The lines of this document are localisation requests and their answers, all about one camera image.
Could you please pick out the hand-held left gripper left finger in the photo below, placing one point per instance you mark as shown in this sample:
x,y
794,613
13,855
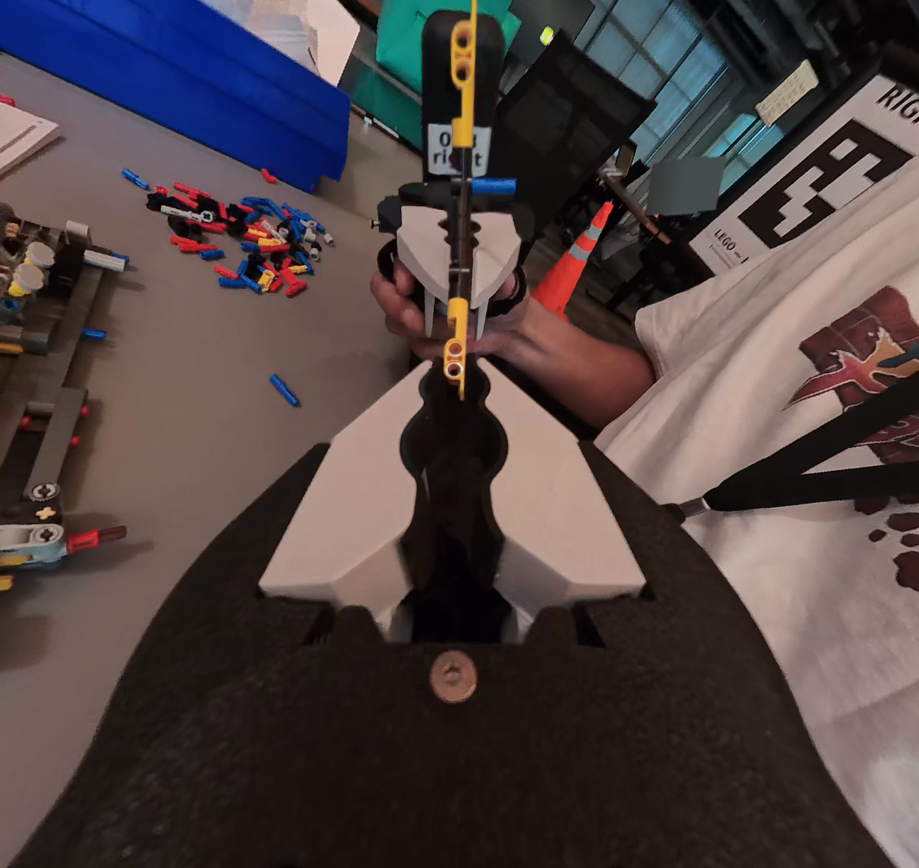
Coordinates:
x,y
344,516

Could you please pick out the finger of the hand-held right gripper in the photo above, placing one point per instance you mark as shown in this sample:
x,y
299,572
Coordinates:
x,y
423,243
499,243

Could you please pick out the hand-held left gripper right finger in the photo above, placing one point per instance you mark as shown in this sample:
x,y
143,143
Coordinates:
x,y
560,516

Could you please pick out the yellow lego panel piece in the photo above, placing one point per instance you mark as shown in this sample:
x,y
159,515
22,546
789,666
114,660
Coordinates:
x,y
465,57

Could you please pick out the blue lego pin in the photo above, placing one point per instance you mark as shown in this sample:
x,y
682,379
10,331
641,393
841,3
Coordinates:
x,y
285,389
495,185

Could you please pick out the small yellow lego piece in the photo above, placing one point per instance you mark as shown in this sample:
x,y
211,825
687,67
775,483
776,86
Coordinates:
x,y
456,351

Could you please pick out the person's right forearm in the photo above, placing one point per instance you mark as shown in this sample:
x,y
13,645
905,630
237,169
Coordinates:
x,y
589,373

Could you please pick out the pile of red blue lego pins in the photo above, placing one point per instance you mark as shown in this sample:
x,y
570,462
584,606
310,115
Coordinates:
x,y
265,236

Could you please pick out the blue lego connector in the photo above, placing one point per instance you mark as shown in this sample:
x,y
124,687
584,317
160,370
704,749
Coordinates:
x,y
95,334

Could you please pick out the lego car chassis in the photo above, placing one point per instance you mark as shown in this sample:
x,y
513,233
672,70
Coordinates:
x,y
43,380

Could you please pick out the person's right hand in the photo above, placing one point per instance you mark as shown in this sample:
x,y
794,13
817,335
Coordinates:
x,y
402,315

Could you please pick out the teal plastic case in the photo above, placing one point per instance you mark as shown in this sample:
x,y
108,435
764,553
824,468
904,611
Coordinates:
x,y
402,35

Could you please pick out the orange traffic cone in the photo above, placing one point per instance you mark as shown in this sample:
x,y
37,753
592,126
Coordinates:
x,y
574,265

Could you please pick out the black office chair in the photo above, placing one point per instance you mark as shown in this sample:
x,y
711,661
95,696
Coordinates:
x,y
574,129

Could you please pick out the person's white printed shirt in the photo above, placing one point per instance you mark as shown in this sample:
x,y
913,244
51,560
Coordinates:
x,y
754,452

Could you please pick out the blue plastic bin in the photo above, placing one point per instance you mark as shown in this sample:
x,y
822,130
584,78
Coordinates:
x,y
179,57

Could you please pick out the framed black white marker sign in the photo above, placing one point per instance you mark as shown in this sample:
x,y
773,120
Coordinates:
x,y
804,186

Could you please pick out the instruction booklet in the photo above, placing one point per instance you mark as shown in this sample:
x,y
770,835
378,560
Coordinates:
x,y
21,139

